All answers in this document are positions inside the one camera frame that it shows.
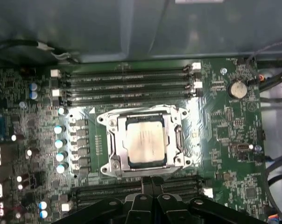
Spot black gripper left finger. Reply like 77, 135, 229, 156
59, 176, 156, 224

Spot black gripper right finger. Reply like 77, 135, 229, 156
152, 176, 270, 224

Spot silver-topped CPU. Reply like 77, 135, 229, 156
125, 114, 165, 168

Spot RAM slot black clips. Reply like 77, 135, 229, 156
73, 182, 204, 199
73, 176, 202, 192
49, 72, 204, 88
58, 90, 204, 105

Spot RAM slot white clips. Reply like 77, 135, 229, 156
51, 62, 202, 80
61, 187, 213, 212
51, 80, 204, 98

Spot CPU socket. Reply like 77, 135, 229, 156
96, 105, 193, 179

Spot green motherboard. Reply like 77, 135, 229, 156
0, 57, 270, 224

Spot black square chip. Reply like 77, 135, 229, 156
245, 186, 257, 199

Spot internal USB port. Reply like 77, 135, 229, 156
236, 143, 254, 152

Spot silver coin battery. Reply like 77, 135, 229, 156
227, 79, 248, 100

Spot open black PC case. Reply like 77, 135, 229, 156
0, 0, 282, 224

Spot blue-grey SATA cable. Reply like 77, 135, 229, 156
264, 150, 282, 178

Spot black wired header connector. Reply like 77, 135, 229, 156
247, 74, 265, 86

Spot black fan cable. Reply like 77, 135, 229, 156
0, 39, 82, 65

